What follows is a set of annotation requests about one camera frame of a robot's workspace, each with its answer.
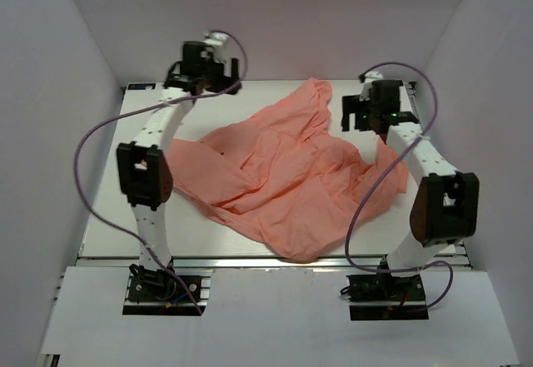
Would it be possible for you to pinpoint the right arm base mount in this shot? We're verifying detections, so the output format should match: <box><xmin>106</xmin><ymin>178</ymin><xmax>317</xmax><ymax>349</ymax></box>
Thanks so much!
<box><xmin>339</xmin><ymin>259</ymin><xmax>429</xmax><ymax>321</ymax></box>

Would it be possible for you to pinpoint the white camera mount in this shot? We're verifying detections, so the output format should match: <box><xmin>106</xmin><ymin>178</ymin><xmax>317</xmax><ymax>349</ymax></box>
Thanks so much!
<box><xmin>358</xmin><ymin>70</ymin><xmax>384</xmax><ymax>102</ymax></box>
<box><xmin>203</xmin><ymin>31</ymin><xmax>230</xmax><ymax>62</ymax></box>

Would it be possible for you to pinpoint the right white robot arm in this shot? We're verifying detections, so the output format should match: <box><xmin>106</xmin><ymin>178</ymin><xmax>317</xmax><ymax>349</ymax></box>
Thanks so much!
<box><xmin>342</xmin><ymin>75</ymin><xmax>480</xmax><ymax>300</ymax></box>

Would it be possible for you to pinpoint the left blue table label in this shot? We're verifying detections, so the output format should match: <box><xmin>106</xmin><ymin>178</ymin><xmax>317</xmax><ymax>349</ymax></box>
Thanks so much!
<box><xmin>127</xmin><ymin>82</ymin><xmax>157</xmax><ymax>91</ymax></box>

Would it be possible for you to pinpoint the salmon pink jacket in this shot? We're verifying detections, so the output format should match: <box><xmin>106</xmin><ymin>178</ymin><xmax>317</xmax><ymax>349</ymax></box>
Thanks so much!
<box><xmin>167</xmin><ymin>78</ymin><xmax>409</xmax><ymax>262</ymax></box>

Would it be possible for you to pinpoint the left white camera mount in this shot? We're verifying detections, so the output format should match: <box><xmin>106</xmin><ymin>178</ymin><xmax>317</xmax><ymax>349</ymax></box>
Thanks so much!
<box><xmin>203</xmin><ymin>31</ymin><xmax>230</xmax><ymax>62</ymax></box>

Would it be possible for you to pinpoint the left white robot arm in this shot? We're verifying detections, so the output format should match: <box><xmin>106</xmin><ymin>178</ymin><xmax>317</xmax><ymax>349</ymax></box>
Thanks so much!
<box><xmin>116</xmin><ymin>32</ymin><xmax>242</xmax><ymax>300</ymax></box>

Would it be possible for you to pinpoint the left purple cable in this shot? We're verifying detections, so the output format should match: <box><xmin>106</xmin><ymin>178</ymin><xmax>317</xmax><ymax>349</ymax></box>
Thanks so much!
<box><xmin>73</xmin><ymin>29</ymin><xmax>250</xmax><ymax>316</ymax></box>

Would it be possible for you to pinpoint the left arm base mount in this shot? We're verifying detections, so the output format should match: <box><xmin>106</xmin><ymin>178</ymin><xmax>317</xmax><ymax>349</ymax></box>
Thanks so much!
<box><xmin>122</xmin><ymin>264</ymin><xmax>208</xmax><ymax>317</ymax></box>

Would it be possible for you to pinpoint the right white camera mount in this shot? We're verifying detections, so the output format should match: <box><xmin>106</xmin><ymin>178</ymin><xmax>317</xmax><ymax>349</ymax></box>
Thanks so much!
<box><xmin>358</xmin><ymin>70</ymin><xmax>384</xmax><ymax>102</ymax></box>

